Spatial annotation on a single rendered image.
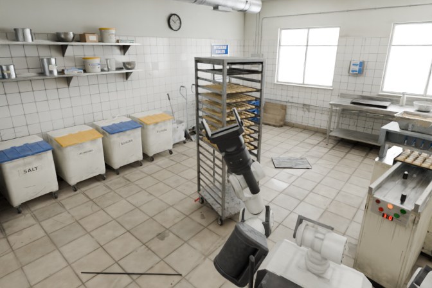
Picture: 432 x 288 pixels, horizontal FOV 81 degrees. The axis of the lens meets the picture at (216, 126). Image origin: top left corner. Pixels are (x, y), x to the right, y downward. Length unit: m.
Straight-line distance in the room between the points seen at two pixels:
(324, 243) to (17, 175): 3.50
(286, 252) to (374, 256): 1.84
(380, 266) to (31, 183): 3.74
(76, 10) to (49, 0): 0.34
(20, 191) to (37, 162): 0.38
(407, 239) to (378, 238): 0.20
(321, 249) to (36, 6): 4.18
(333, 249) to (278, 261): 0.16
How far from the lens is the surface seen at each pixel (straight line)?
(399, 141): 3.01
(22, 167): 3.79
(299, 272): 0.79
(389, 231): 2.47
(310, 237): 0.74
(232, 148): 0.84
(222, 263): 0.87
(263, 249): 0.83
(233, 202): 3.19
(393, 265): 2.61
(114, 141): 4.12
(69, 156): 3.91
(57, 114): 4.43
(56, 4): 4.43
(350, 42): 6.11
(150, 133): 4.45
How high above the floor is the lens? 1.92
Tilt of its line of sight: 17 degrees down
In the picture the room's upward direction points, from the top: straight up
